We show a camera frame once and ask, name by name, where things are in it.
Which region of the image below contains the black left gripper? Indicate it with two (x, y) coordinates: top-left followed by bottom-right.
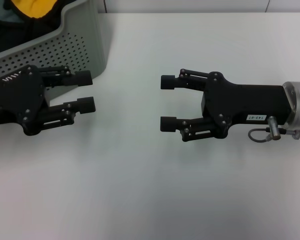
(0, 64), (97, 137)

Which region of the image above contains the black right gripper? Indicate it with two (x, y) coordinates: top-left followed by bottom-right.
(159, 68), (292, 143)

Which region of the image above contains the yellow and green black-edged towel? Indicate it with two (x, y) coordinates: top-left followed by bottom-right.
(9, 0), (57, 19)

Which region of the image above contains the grey perforated storage box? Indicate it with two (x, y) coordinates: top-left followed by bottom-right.
(0, 0), (110, 108)

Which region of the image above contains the grey-teal towel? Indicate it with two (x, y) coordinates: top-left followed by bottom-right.
(0, 9), (23, 26)

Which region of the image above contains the black cloth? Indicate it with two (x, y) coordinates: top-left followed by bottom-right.
(0, 0), (66, 58)

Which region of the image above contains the silver right connector plug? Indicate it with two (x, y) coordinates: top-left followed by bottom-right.
(268, 115), (282, 139)

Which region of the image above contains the thin right gripper cable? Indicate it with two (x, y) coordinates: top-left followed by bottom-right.
(248, 126), (273, 142)

